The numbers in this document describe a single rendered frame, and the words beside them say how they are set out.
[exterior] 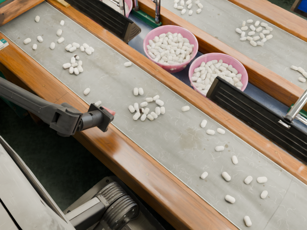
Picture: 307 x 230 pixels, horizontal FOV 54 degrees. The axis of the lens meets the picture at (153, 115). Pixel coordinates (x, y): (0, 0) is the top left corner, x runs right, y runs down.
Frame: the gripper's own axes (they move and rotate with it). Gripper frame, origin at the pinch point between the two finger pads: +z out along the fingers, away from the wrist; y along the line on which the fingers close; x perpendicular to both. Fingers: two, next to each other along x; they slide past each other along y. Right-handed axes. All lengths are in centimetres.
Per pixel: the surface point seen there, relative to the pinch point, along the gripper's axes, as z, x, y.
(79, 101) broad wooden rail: 2.5, 7.4, 18.6
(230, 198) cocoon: 9, 2, -53
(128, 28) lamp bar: -1.5, -31.6, 7.9
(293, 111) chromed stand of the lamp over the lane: 1, -37, -52
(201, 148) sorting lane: 17.8, -2.3, -33.2
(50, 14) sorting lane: 25, -8, 74
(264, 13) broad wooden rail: 82, -57, -11
